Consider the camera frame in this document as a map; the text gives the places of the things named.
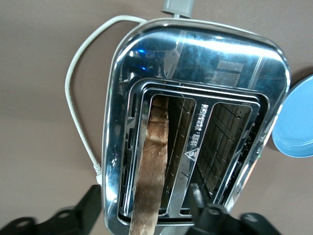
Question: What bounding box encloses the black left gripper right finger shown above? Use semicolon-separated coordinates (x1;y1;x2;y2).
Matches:
189;183;277;235

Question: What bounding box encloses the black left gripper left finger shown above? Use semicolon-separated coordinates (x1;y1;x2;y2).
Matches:
0;185;102;235

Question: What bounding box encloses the toasted bread slice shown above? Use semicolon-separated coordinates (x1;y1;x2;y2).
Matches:
129;95;170;235

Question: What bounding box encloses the blue plate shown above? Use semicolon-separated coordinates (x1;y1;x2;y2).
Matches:
271;74;313;157

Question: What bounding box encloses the beige chrome toaster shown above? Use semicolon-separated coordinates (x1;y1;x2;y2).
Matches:
101;0;292;235

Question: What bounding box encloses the white toaster power cord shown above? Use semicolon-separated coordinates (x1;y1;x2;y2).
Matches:
64;14;148;185

